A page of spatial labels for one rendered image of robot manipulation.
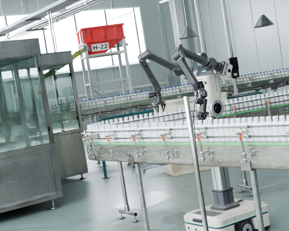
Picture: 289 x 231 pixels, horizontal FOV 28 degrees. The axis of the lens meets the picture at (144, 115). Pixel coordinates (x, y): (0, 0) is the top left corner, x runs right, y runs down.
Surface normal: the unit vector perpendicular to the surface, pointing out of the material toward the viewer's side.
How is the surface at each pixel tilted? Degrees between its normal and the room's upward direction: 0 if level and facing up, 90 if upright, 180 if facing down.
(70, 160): 90
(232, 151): 90
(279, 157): 90
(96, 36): 90
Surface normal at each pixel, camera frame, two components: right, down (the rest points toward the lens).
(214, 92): 0.57, 0.14
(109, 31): 0.26, 0.00
